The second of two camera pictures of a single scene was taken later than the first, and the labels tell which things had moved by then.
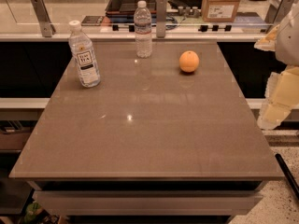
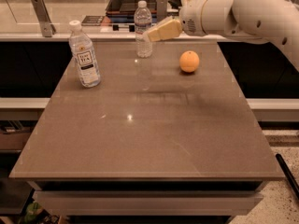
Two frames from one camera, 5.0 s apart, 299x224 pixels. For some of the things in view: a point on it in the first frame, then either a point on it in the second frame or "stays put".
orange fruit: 189,61 stays put
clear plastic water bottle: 143,30 stays put
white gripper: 289,44 -> 191,16
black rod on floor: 289,176 stays put
